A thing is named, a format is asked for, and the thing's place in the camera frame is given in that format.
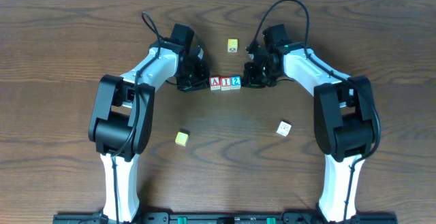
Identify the red letter A block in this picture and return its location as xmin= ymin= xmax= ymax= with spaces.
xmin=209 ymin=77 xmax=221 ymax=91

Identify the blue number 2 block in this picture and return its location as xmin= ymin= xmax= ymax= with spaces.
xmin=231 ymin=76 xmax=242 ymax=90

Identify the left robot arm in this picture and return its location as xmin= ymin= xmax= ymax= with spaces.
xmin=88 ymin=41 xmax=204 ymax=223

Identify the red letter I block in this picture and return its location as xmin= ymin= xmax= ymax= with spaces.
xmin=220 ymin=77 xmax=232 ymax=91

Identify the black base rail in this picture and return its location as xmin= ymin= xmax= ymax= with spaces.
xmin=52 ymin=211 xmax=398 ymax=224

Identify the yellow top wooden block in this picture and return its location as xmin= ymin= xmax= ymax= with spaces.
xmin=228 ymin=39 xmax=238 ymax=52

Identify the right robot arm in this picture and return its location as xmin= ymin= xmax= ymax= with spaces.
xmin=243 ymin=40 xmax=381 ymax=223

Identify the white picture wooden block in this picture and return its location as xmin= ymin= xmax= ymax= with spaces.
xmin=276 ymin=121 xmax=292 ymax=137

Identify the yellow wooden block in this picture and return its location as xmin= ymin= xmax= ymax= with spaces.
xmin=175 ymin=131 xmax=189 ymax=146
xmin=228 ymin=39 xmax=238 ymax=52

